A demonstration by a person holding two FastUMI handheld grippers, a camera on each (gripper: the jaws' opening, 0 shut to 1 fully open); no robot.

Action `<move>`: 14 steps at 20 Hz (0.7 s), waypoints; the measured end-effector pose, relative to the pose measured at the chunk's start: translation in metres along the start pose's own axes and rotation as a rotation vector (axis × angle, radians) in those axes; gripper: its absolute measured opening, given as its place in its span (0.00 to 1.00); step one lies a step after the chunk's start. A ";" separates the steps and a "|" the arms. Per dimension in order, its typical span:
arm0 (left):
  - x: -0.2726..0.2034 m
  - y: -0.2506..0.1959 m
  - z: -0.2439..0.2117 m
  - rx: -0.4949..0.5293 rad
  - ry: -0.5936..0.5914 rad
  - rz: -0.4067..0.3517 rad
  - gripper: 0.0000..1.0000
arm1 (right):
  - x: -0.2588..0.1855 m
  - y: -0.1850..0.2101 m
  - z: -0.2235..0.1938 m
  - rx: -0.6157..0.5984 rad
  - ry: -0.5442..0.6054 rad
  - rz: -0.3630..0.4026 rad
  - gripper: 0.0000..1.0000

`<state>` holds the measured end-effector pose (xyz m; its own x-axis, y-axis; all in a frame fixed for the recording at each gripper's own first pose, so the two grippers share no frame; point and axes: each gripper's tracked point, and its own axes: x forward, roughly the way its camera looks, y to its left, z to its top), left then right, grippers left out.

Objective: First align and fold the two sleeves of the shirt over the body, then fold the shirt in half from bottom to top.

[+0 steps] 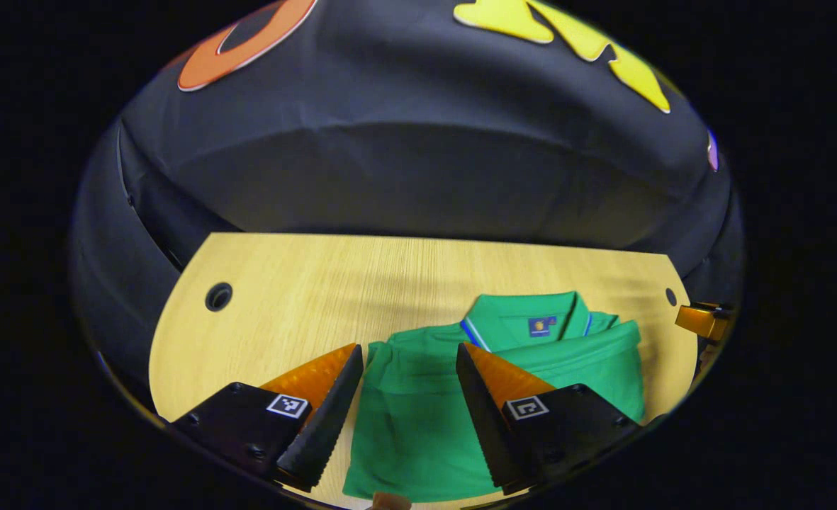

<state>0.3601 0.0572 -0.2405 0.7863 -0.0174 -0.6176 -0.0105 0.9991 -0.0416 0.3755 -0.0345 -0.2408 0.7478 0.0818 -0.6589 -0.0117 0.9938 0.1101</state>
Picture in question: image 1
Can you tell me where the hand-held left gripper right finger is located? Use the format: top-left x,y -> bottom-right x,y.
455,342 -> 642,496

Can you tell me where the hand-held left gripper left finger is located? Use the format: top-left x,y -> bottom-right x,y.
170,343 -> 364,493

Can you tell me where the green T-shirt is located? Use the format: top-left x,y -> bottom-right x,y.
342,290 -> 647,504

